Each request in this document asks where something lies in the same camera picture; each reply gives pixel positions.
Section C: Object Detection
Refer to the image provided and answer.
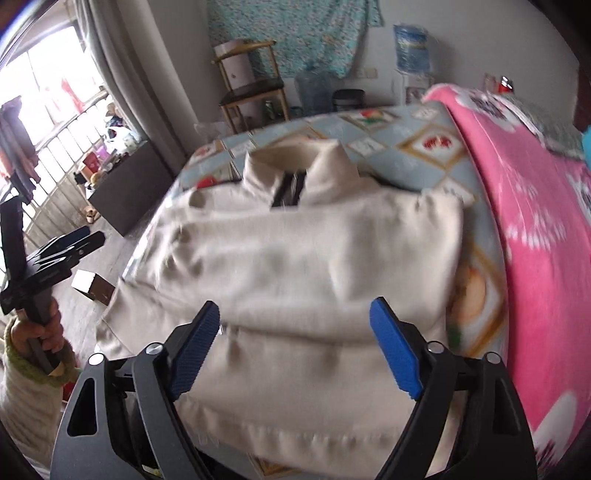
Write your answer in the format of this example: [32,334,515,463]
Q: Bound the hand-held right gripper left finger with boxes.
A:
[51,300,221,480]

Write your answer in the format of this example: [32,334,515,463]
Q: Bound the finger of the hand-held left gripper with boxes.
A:
[32,232,107,271]
[34,226,92,254]

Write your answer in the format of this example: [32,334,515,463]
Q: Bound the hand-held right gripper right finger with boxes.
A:
[368,296,539,480]

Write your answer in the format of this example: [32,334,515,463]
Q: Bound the cream zip jacket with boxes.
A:
[95,141,465,476]

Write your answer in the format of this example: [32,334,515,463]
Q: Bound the person's left forearm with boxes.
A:
[0,318,78,469]

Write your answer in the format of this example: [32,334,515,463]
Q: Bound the dark hanging clothes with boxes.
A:
[0,96,41,205]

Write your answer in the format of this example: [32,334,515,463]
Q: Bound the person's left hand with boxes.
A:
[9,299,65,370]

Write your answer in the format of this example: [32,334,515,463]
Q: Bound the brown cardboard box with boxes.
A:
[72,270,116,306]

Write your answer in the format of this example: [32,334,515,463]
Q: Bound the dark low cabinet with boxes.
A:
[88,141,175,236]

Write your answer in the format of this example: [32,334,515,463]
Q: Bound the pink printed blanket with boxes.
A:
[422,83,591,467]

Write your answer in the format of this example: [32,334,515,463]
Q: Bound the white plastic bag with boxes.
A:
[194,122,232,144]

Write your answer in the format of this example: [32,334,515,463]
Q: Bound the grey curtain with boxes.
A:
[76,0,185,171]

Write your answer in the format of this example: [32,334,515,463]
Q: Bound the blue patterned bed sheet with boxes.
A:
[120,104,509,480]

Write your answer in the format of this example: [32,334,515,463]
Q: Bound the wooden chair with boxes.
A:
[212,41,291,134]

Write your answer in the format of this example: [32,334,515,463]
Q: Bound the tall white box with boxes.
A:
[213,39,252,93]

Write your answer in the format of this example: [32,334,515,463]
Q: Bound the black trash bin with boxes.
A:
[332,89,365,112]

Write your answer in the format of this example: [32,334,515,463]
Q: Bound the white water dispenser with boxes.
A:
[392,71,437,106]

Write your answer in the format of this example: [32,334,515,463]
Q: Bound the grey lace cloth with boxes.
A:
[526,99,587,160]

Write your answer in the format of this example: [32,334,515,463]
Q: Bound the clear empty water jug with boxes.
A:
[295,69,332,114]

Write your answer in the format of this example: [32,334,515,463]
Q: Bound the teal floral wall cloth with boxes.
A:
[205,0,385,78]

